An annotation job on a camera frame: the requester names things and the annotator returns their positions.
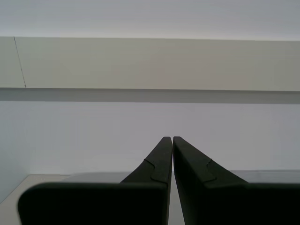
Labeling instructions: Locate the beige horizontal wall board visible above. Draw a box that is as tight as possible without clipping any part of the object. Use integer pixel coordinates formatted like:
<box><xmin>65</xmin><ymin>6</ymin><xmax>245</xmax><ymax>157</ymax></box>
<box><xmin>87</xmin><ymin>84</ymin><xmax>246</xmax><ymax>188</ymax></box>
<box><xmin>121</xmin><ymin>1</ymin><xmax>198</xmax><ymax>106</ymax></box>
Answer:
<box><xmin>0</xmin><ymin>36</ymin><xmax>300</xmax><ymax>91</ymax></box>

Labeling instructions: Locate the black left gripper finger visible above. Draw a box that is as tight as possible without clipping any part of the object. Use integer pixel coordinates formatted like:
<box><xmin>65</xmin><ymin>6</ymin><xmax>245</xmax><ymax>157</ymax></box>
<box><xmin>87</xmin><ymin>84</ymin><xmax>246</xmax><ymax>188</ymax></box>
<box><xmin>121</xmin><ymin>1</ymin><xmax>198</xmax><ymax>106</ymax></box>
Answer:
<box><xmin>172</xmin><ymin>136</ymin><xmax>300</xmax><ymax>225</ymax></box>
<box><xmin>17</xmin><ymin>136</ymin><xmax>173</xmax><ymax>225</ymax></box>

